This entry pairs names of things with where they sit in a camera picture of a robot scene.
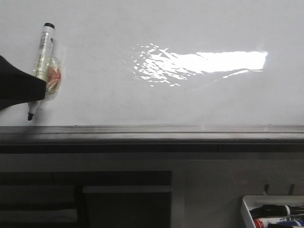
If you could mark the white black whiteboard marker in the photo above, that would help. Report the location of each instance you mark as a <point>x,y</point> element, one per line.
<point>47,66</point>

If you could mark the metal tray hook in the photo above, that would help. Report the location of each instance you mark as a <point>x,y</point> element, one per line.
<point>266,189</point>
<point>291,189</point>

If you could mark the red marker in tray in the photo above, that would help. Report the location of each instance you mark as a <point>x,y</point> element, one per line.
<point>286,221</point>

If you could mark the white whiteboard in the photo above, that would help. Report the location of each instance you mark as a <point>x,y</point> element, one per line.
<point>159,62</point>

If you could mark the right metal tray hook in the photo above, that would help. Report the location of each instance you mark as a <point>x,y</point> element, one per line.
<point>291,189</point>

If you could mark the left metal tray hook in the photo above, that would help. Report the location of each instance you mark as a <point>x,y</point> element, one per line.
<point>266,189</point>

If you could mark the black marker in tray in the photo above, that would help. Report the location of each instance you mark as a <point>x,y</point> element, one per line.
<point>277,211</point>

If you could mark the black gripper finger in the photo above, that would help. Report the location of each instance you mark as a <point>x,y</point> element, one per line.
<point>17,87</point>

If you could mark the aluminium whiteboard frame rail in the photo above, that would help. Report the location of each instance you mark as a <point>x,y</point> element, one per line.
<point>150,135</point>

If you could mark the white marker tray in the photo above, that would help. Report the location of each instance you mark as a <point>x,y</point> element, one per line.
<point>250,202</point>

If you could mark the blue marker in tray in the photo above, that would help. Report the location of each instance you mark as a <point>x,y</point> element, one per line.
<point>292,224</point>

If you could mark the dark cabinet box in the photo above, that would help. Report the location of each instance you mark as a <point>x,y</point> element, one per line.
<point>86,199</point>

